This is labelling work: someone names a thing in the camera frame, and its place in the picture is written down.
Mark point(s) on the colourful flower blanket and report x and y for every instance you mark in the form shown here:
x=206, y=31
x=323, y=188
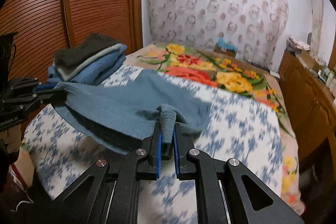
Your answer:
x=236, y=92

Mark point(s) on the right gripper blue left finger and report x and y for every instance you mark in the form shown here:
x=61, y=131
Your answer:
x=155, y=153

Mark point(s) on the blue floral white bedsheet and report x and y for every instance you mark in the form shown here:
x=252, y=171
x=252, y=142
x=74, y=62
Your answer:
x=61, y=154

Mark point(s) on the grey folded pants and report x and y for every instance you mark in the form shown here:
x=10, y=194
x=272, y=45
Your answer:
x=67, y=74

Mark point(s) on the open cardboard box on cabinet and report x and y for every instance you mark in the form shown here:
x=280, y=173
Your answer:
x=309, y=61

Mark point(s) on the beige tied side curtain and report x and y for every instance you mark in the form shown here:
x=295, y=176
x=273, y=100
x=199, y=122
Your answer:
x=317, y=20

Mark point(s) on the cardboard box with blue cloth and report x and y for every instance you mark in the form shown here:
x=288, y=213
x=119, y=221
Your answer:
x=225, y=48

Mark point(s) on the person's left hand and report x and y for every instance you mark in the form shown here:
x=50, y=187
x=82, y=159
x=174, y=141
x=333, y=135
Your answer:
x=12, y=139

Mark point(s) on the stack of folded papers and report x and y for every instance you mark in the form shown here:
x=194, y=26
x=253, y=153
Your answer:
x=296, y=46

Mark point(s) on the pink circle patterned curtain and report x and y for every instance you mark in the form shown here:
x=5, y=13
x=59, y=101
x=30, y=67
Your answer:
x=253, y=26

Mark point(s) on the brown louvered wooden wardrobe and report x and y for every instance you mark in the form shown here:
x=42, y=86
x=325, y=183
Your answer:
x=42, y=27

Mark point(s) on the brown wooden side cabinet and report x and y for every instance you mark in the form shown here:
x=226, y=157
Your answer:
x=310, y=109

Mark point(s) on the blue folded denim jeans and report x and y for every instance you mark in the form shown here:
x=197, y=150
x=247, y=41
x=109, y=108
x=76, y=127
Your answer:
x=93, y=74

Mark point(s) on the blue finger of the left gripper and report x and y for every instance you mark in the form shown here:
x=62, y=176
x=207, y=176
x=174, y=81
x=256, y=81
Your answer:
x=48, y=87
x=45, y=97

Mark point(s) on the teal blue shorts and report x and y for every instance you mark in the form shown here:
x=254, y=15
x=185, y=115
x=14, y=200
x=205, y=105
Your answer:
x=120, y=117

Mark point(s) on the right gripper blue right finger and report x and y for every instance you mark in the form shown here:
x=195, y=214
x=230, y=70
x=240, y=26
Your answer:
x=181, y=148

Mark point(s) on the black folded pants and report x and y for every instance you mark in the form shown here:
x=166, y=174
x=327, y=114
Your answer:
x=94, y=43

